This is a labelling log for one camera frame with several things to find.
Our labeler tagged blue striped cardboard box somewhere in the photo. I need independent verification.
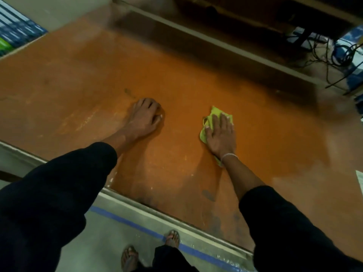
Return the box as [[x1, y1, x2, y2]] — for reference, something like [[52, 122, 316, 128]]
[[0, 0, 48, 57]]

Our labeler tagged metal frame rail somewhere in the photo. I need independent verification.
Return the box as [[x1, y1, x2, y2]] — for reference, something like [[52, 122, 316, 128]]
[[112, 0, 348, 92]]

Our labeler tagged blue and white packaging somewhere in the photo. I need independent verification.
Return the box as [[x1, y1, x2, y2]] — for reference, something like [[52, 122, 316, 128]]
[[331, 25, 363, 92]]

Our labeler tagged person's right foot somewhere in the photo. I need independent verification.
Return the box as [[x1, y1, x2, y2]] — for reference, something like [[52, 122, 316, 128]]
[[164, 230, 180, 249]]

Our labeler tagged blue floor tape strip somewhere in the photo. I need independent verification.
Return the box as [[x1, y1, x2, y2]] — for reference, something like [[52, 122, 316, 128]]
[[89, 206, 246, 272]]

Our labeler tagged tangle of black cables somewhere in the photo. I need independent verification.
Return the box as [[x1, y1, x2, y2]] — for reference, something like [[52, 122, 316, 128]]
[[286, 28, 363, 97]]

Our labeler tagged person's right hand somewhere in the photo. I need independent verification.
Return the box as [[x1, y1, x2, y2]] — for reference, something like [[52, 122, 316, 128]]
[[204, 113, 237, 159]]

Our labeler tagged yellow-green cleaning cloth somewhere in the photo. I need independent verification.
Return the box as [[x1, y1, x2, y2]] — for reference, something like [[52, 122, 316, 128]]
[[199, 106, 234, 168]]

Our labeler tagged person's left forearm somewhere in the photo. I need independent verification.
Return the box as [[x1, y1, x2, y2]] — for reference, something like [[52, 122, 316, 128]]
[[0, 132, 134, 224]]

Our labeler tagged person's foot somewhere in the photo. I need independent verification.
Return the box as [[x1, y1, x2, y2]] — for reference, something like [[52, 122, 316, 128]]
[[164, 230, 180, 249], [121, 246, 140, 272]]

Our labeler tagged black trouser leg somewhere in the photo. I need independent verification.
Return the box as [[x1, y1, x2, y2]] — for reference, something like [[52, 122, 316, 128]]
[[133, 244, 199, 272]]

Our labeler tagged person's right forearm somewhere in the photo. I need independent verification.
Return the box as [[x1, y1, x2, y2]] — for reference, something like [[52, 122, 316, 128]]
[[222, 156, 321, 261]]

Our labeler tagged person's left foot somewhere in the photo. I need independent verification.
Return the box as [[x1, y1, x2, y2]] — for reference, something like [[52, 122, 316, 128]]
[[121, 246, 140, 272]]

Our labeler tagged white power strip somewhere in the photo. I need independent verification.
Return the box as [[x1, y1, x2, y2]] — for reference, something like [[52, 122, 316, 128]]
[[289, 26, 330, 51]]

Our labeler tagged person's left hand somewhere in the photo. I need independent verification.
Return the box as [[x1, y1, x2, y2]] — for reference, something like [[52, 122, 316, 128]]
[[125, 97, 164, 139]]

